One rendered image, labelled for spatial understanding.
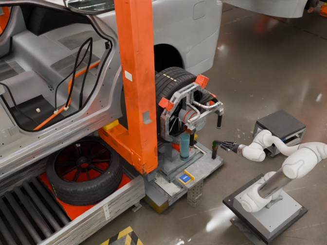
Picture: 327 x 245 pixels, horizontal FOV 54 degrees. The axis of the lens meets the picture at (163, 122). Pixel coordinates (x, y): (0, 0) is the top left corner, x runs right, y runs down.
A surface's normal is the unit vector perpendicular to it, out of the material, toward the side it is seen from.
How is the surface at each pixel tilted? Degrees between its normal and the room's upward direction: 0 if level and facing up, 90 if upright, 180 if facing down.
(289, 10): 101
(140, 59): 90
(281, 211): 4
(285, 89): 0
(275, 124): 0
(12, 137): 91
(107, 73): 90
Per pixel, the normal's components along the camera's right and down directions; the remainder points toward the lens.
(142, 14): 0.67, 0.47
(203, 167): -0.01, -0.76
